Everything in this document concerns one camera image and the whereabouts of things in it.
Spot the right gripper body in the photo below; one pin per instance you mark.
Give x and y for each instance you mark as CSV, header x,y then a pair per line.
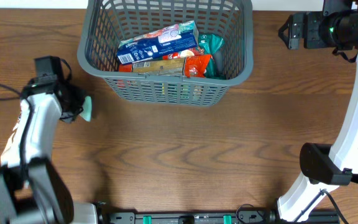
x,y
297,30

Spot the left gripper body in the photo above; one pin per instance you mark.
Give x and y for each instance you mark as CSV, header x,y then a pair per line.
x,y
76,98

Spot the teal white small sachet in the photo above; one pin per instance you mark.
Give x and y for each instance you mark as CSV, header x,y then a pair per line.
x,y
86,110

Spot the green Nescafe 3in1 bag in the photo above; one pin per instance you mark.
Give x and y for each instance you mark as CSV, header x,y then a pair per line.
x,y
208,44

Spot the grey plastic basket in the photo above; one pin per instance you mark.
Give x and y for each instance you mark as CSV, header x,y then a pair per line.
x,y
109,22

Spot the orange spaghetti packet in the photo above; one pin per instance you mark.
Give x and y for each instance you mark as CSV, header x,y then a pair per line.
x,y
187,67

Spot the Kleenex tissue multipack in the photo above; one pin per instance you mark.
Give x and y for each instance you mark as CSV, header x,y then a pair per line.
x,y
171,39

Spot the beige coffee bag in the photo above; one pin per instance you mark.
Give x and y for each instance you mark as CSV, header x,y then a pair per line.
x,y
5,154

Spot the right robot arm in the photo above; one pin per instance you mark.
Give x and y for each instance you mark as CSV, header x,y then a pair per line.
x,y
324,167

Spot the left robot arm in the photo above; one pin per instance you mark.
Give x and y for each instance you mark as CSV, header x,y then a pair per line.
x,y
31,190

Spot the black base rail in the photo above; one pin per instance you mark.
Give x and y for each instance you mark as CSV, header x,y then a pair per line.
x,y
243,215

